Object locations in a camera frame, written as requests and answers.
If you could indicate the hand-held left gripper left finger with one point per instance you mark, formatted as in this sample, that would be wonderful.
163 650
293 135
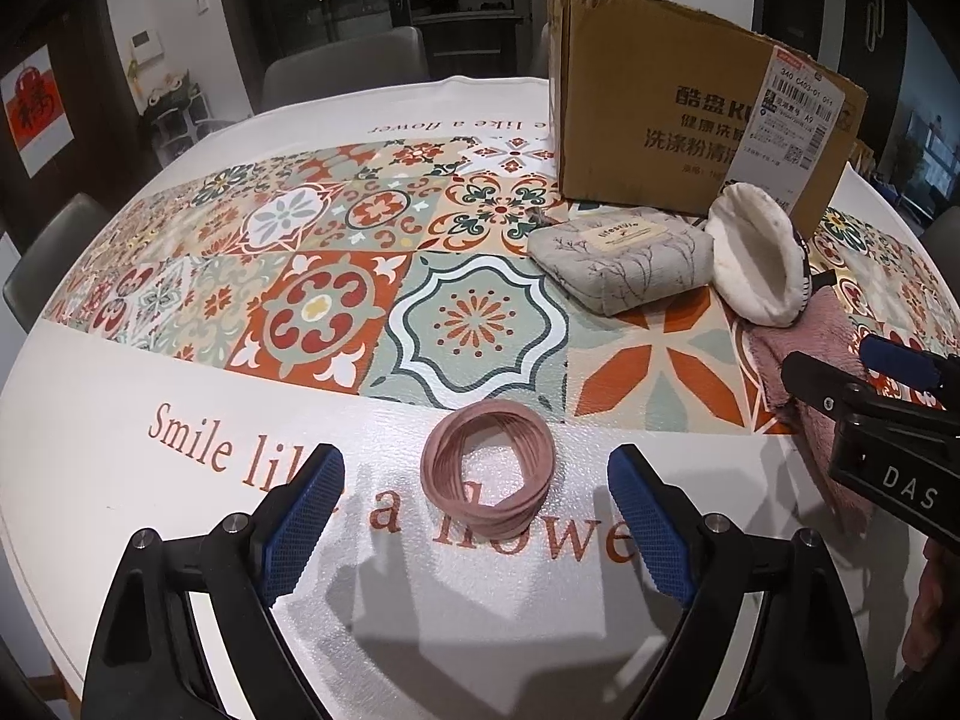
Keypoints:
300 536

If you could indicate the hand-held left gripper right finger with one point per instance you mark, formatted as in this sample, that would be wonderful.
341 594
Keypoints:
654 532

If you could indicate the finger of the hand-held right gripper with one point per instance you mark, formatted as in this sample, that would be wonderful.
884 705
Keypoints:
900 360
821 386

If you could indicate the pink fuzzy towel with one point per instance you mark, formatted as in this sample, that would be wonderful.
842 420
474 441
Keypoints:
814 322

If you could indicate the pink headband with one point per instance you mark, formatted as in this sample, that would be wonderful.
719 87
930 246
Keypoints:
439 480

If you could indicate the brown cardboard box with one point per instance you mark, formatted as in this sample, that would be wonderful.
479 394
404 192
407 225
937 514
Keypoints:
637 112

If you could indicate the person's right hand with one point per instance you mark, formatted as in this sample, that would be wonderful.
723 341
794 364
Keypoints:
934 607

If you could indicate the grey dining chair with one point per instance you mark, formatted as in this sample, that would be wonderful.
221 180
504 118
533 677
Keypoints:
52 262
345 64
547 52
943 236

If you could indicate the white fleece-lined sock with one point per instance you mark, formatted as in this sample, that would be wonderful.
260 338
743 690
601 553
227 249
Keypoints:
754 255

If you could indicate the tile-pattern printed tablecloth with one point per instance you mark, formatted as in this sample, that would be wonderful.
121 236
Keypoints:
225 330

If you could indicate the grey branch-print fabric pouch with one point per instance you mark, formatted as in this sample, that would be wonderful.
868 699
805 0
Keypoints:
615 262

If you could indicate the white shoe rack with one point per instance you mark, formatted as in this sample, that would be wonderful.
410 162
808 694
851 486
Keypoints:
176 116

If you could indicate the dark wall panel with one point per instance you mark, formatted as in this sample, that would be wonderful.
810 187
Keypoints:
855 67

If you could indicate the gold loop wall ornament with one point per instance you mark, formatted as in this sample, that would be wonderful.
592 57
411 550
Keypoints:
876 19

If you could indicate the red and white wall calendar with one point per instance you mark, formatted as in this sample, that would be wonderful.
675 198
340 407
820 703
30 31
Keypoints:
34 112

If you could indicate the white wall intercom panel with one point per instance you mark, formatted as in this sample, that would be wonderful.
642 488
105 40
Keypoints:
145 46

